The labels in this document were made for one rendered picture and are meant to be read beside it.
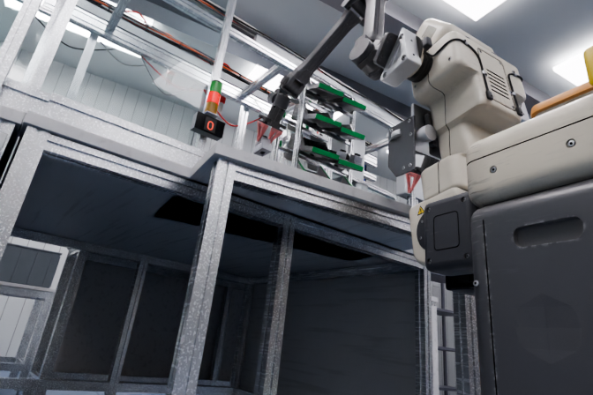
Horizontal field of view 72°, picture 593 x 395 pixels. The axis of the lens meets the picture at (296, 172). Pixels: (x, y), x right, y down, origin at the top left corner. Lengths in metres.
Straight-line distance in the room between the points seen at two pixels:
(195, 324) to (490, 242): 0.58
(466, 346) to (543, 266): 0.75
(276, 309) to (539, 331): 0.78
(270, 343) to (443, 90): 0.84
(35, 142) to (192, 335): 0.55
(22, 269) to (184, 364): 2.32
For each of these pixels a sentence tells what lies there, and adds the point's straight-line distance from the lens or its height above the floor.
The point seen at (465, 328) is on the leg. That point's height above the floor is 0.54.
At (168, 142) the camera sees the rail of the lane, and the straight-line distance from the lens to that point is 1.24.
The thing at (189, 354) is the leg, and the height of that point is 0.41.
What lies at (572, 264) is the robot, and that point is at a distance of 0.63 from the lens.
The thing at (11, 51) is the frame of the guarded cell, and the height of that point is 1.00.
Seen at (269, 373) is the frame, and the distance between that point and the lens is 1.25.
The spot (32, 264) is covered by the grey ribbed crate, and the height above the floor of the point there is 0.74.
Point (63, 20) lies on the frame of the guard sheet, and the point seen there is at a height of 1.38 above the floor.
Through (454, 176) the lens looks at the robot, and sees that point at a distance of 1.01.
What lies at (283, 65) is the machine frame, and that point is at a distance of 2.65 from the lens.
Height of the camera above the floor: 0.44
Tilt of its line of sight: 23 degrees up
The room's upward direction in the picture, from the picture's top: 7 degrees clockwise
